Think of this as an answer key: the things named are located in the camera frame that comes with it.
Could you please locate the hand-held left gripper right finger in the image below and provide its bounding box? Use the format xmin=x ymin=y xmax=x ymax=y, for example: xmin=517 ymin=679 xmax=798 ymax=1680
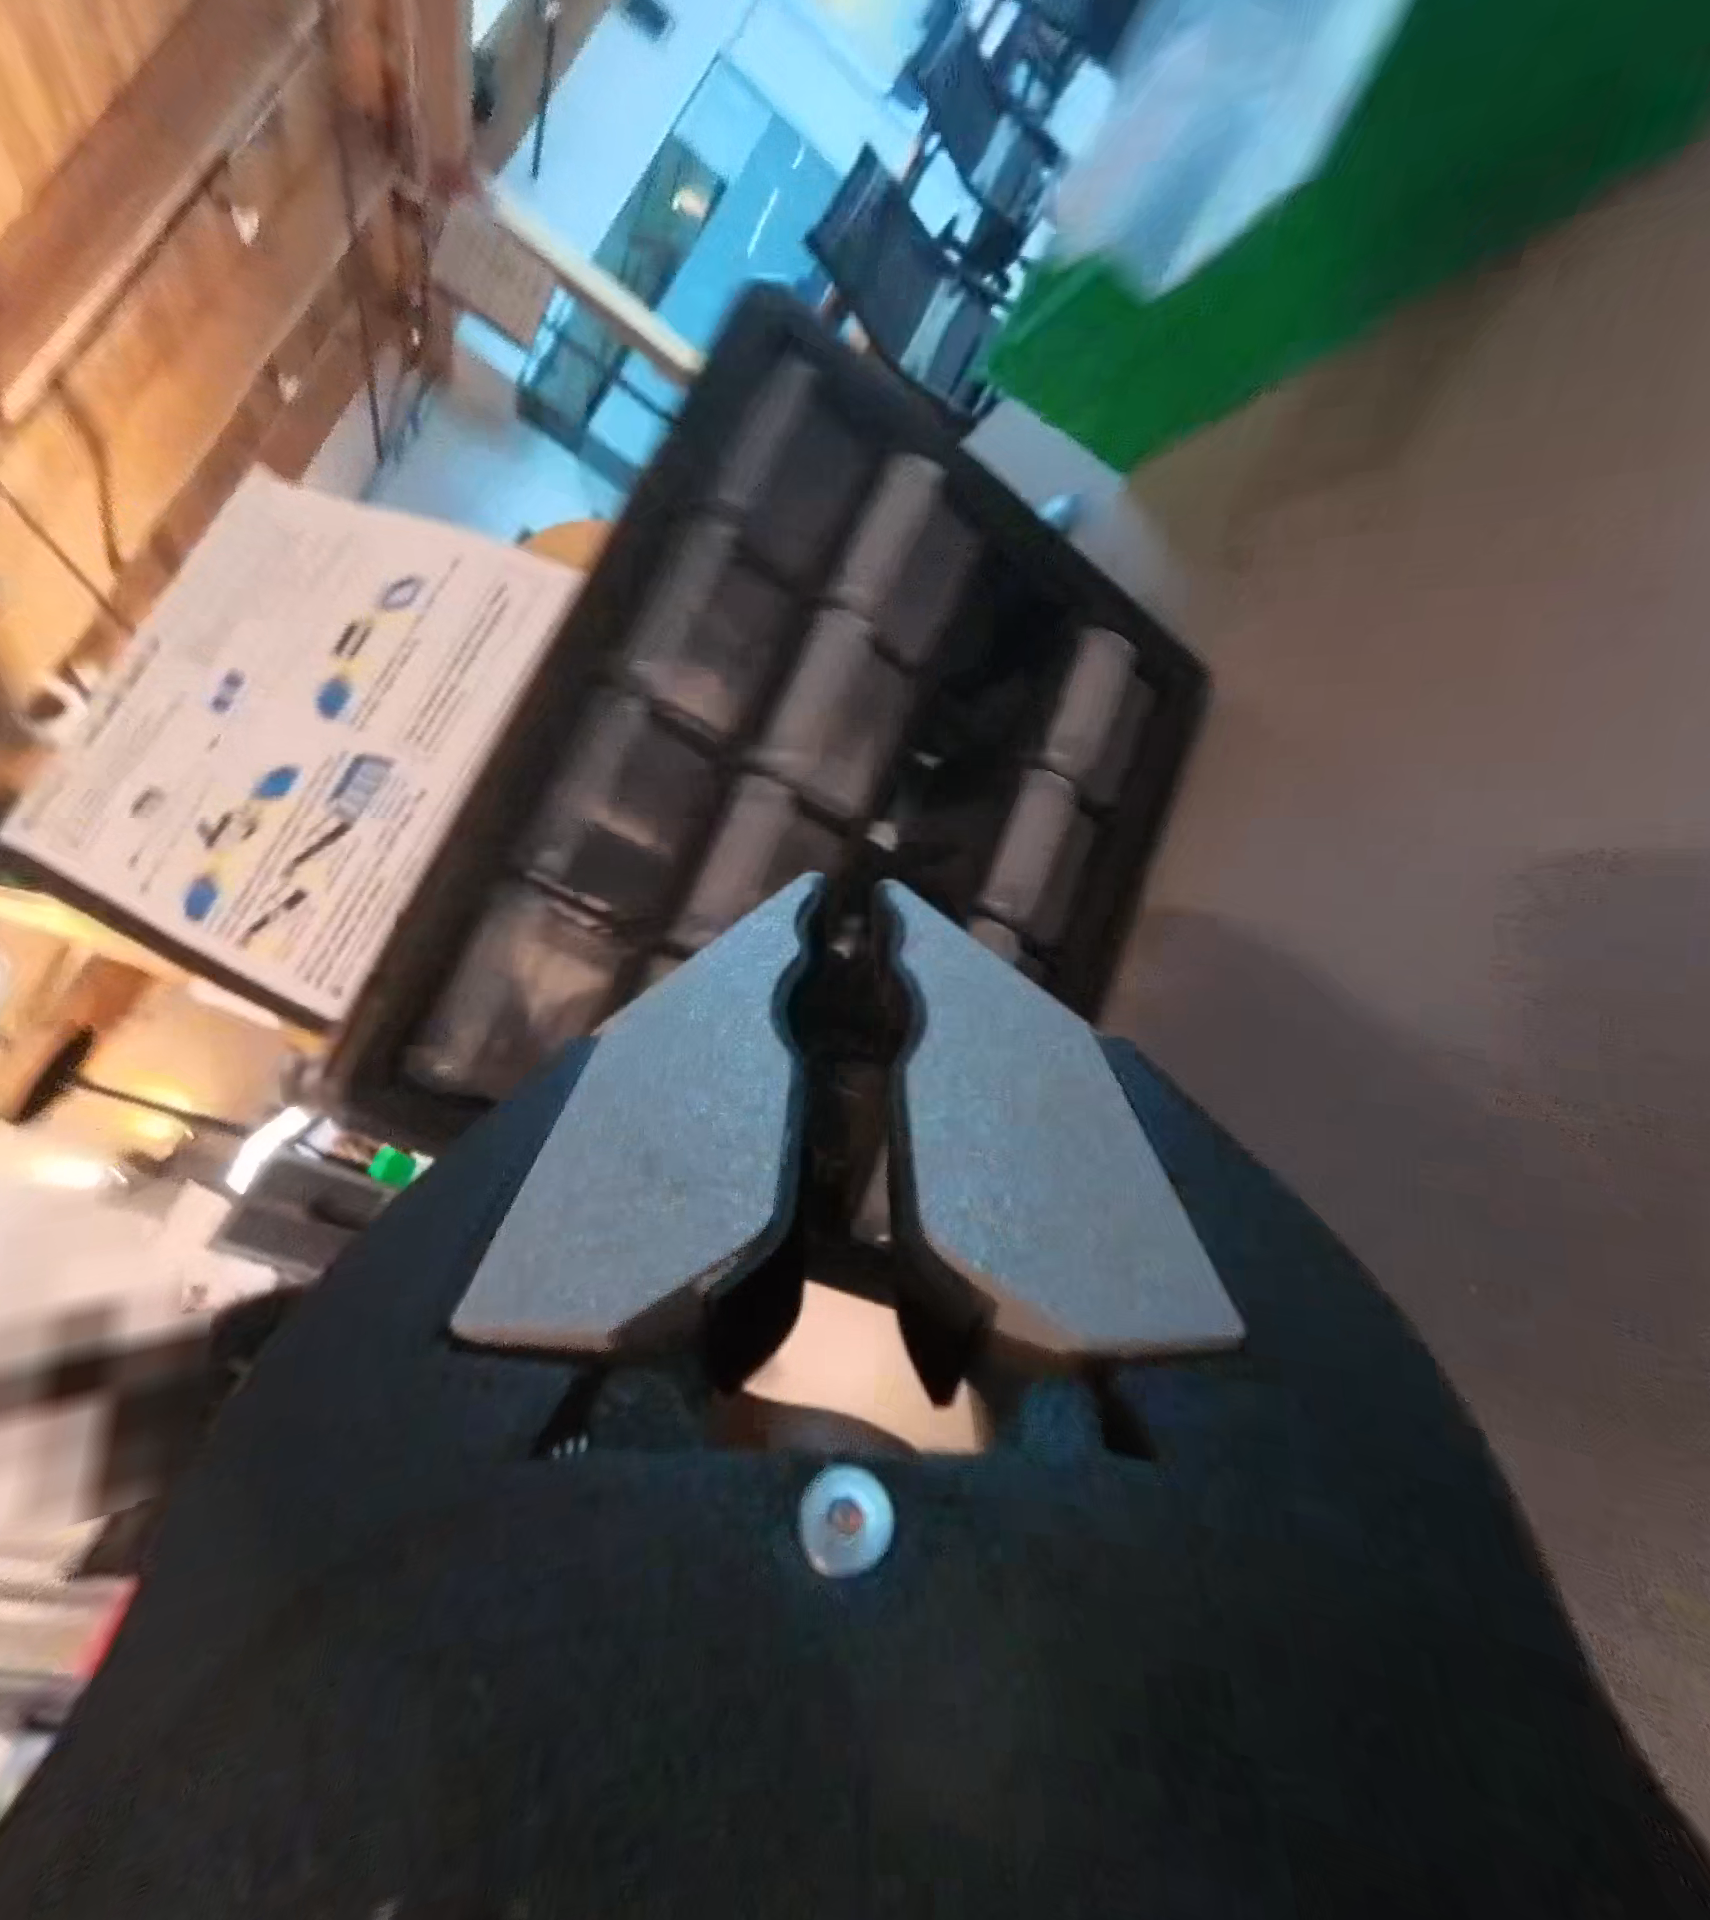
xmin=873 ymin=877 xmax=1248 ymax=1405

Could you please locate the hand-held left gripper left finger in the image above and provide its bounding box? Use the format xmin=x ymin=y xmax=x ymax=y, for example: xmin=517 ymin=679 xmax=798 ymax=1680
xmin=452 ymin=872 xmax=830 ymax=1388

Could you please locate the grid of clear drawers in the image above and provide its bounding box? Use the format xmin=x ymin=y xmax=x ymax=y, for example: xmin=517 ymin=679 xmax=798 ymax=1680
xmin=405 ymin=353 xmax=1157 ymax=1104

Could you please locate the black drawer cabinet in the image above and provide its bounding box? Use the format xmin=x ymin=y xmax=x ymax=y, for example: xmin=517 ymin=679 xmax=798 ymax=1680
xmin=331 ymin=286 xmax=1213 ymax=1140

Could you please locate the white instruction poster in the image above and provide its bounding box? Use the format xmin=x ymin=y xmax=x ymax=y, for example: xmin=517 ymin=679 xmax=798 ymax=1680
xmin=0 ymin=465 xmax=587 ymax=1028

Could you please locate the black folding chair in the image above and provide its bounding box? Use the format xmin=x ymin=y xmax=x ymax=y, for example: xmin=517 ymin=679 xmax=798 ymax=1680
xmin=917 ymin=0 xmax=1096 ymax=228
xmin=802 ymin=142 xmax=1007 ymax=414

